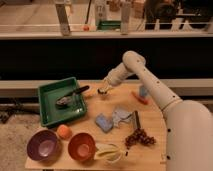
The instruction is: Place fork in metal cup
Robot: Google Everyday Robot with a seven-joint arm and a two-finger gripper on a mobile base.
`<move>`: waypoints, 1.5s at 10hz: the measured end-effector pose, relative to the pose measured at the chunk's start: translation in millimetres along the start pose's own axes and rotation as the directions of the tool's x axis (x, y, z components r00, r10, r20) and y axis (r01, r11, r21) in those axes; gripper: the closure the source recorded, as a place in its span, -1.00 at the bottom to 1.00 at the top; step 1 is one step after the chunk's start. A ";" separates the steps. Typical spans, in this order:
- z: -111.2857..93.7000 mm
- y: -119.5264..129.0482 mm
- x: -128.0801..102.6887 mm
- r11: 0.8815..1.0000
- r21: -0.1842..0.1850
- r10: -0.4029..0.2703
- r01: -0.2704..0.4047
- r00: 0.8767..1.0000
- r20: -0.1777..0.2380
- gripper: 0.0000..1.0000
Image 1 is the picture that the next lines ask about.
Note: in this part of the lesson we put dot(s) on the dark grape bunch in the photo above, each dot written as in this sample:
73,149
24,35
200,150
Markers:
139,136

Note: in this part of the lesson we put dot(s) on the yellow banana toy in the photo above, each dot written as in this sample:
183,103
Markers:
108,152

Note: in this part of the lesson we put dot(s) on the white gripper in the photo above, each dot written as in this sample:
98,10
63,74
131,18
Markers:
104,88

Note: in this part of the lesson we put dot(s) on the blue sponge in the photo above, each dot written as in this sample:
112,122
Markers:
103,123

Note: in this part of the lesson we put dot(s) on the black-handled metal spatula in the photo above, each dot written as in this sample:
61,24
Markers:
66,99

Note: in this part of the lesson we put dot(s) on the purple bowl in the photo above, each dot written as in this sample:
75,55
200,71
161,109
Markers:
44,146

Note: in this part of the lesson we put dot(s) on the orange fruit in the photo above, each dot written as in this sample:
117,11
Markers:
64,132

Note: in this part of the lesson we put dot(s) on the orange-red bowl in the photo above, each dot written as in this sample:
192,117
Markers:
82,147

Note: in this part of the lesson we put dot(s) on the grey crumpled cloth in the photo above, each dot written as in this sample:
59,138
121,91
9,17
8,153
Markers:
120,115

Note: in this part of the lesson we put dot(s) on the green plastic tray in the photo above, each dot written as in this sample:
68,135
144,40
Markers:
52,115

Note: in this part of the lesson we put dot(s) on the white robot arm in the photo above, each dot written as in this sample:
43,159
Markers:
189,144

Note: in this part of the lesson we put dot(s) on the black-handled brush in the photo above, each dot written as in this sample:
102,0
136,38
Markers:
136,120

